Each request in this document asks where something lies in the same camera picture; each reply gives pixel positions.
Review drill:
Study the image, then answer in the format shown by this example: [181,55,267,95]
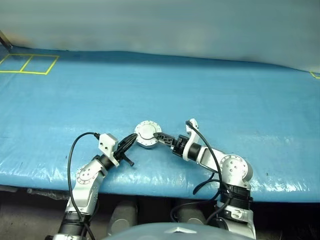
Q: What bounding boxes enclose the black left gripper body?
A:
[113,145,127,162]

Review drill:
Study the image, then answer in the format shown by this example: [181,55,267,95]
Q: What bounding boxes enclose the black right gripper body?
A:
[171,136,190,158]

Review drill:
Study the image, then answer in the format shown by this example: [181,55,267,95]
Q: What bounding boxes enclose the blue plastic table cover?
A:
[0,46,320,201]

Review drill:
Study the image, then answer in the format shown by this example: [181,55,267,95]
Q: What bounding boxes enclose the grey rounded shape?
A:
[172,202,208,225]
[107,199,138,236]

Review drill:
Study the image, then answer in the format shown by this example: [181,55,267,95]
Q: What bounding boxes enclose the grey robot torso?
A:
[104,222,257,240]

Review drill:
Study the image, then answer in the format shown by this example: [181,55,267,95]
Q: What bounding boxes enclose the metal bar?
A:
[0,29,13,50]

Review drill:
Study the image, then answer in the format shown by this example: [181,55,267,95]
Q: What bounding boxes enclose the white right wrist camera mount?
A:
[182,118,201,161]

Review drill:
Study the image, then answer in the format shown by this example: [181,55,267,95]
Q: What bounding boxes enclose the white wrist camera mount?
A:
[182,118,201,161]
[98,133,120,167]

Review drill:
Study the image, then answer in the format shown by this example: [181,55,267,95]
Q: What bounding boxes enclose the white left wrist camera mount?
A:
[98,133,120,167]

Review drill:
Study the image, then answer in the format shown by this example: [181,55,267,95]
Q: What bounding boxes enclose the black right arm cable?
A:
[170,120,226,225]

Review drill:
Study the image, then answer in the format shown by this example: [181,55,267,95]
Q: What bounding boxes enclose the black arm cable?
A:
[67,131,101,240]
[170,120,226,225]

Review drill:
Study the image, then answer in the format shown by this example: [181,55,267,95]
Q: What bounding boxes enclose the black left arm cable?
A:
[67,131,101,240]

